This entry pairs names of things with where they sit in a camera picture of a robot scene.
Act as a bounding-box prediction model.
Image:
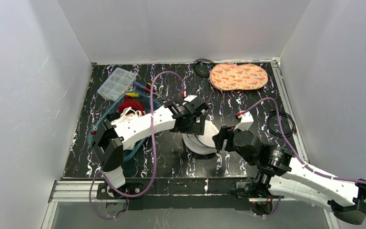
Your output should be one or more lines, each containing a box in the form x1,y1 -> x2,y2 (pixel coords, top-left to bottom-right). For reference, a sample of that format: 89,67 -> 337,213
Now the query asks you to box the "white mesh laundry basket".
183,120 -> 219,155

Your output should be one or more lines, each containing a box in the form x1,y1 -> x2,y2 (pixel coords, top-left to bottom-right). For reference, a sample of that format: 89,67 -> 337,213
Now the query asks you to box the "teal plastic bin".
87,91 -> 150,163

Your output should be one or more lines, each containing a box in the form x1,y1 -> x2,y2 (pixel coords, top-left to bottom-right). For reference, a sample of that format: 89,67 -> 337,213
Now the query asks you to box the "strawberry print mesh laundry bag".
209,62 -> 268,91

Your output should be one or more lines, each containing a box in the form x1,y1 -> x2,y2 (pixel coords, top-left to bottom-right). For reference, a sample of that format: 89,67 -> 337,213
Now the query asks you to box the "dark red bra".
117,95 -> 146,115

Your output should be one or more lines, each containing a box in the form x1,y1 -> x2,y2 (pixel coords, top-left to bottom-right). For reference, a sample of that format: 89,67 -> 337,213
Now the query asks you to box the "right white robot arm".
212,126 -> 366,225

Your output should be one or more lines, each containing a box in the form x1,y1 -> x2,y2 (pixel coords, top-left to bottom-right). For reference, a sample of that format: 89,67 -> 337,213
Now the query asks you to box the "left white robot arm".
90,95 -> 209,190

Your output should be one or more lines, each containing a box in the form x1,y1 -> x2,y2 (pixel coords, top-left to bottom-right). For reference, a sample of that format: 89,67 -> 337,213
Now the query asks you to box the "clear plastic screw organizer box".
97,67 -> 137,101

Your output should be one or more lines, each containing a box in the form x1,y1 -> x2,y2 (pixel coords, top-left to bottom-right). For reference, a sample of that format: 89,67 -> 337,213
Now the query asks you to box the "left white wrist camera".
183,95 -> 198,104

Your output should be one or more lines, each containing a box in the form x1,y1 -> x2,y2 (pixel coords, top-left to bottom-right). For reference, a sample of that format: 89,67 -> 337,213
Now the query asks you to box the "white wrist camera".
234,111 -> 254,131
183,95 -> 198,104

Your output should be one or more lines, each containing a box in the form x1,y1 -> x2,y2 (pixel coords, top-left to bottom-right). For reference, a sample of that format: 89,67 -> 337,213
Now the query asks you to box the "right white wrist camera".
234,111 -> 254,131

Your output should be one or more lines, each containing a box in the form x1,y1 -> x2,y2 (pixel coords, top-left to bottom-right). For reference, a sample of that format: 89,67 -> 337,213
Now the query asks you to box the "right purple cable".
236,97 -> 366,219

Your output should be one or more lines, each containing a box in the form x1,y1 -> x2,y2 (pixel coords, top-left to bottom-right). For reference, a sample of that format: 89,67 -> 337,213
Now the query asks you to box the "purple cable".
236,97 -> 366,219
89,71 -> 187,220

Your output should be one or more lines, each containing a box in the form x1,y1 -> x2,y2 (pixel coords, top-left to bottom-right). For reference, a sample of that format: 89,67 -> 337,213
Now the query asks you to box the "black cable coil at right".
267,110 -> 296,138

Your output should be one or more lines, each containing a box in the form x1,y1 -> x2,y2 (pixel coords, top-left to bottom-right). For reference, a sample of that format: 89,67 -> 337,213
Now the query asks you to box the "black cable coil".
267,110 -> 296,138
193,59 -> 217,78

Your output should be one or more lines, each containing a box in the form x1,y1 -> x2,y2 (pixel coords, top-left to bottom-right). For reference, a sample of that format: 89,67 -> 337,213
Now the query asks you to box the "aluminium frame rail right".
271,57 -> 309,163

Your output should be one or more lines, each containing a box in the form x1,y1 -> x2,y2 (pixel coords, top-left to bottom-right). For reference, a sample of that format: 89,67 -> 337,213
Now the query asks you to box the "yellow handled screwdriver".
124,83 -> 165,100

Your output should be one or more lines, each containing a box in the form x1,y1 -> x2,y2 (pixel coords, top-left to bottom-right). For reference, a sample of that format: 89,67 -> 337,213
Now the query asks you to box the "black cable coil at back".
193,59 -> 217,78

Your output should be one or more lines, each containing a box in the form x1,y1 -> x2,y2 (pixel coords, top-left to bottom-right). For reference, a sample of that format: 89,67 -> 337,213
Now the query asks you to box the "blue red handled screwdriver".
133,81 -> 151,92

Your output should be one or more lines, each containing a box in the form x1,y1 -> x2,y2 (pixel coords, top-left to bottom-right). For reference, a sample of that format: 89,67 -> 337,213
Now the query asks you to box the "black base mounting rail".
96,177 -> 285,212

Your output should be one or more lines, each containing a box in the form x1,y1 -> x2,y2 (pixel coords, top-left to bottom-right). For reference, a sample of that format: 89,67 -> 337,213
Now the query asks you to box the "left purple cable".
89,71 -> 187,220

